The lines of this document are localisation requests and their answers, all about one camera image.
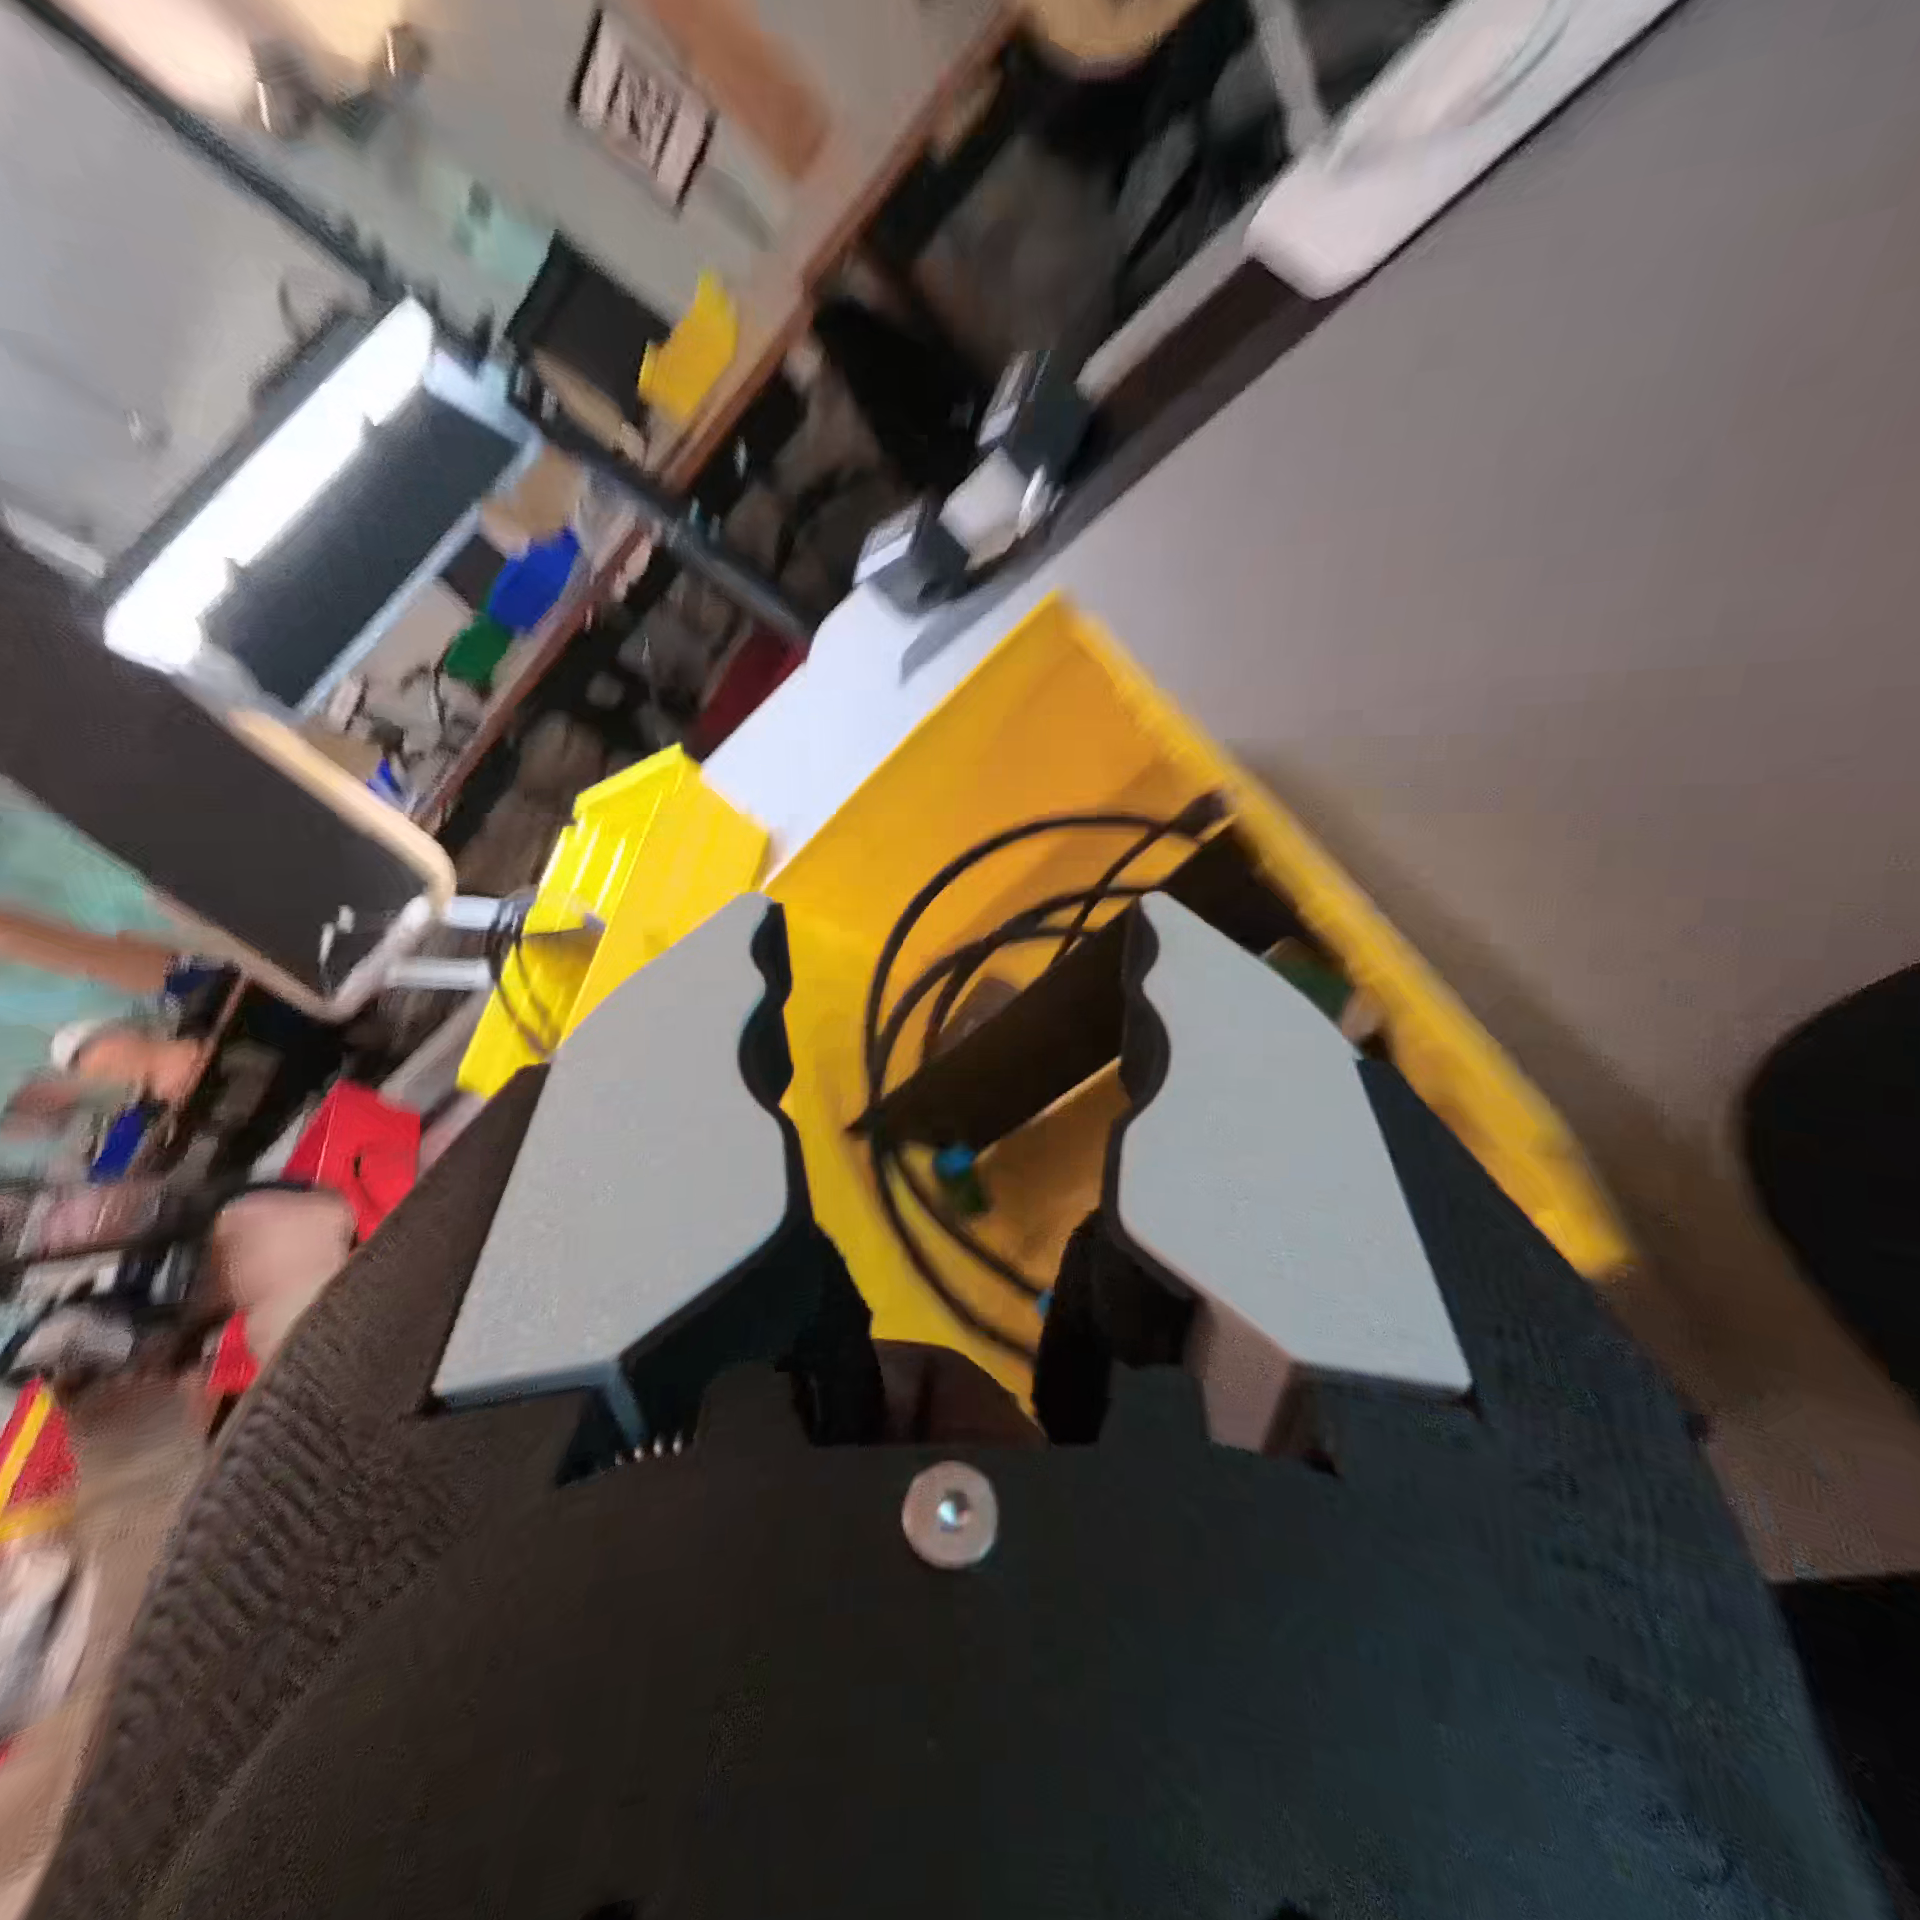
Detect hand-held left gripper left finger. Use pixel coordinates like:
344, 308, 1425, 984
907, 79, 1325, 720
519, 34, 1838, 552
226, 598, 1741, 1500
431, 894, 888, 1446

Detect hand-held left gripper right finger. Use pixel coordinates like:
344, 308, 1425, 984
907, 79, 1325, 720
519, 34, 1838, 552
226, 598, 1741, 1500
1034, 894, 1476, 1459

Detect large yellow plastic bin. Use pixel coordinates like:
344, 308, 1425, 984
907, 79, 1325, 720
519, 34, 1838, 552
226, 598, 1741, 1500
764, 587, 1636, 1405

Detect black block in bin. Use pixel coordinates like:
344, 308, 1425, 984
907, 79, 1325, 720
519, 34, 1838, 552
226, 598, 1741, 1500
856, 834, 1293, 1156

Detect small yellow plastic bin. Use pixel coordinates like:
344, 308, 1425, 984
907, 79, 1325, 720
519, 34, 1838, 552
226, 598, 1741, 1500
453, 744, 769, 1101

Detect blue storage bin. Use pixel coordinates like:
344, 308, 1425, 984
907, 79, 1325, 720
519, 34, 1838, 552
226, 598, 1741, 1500
486, 530, 585, 633

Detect grey power outlet box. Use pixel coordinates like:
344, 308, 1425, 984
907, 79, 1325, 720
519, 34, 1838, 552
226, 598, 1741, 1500
961, 354, 1091, 573
856, 504, 964, 611

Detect white softbox light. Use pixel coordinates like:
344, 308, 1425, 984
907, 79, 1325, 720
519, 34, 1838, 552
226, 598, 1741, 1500
105, 298, 539, 720

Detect tiny yellow storage bin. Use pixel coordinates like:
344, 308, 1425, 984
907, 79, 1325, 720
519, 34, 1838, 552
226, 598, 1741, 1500
639, 272, 742, 421

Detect black board with tan frame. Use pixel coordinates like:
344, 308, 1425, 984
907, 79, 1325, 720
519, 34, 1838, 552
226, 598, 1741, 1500
0, 539, 459, 1022

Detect wall marker poster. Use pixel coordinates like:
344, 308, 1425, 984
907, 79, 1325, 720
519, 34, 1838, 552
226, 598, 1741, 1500
571, 6, 714, 203

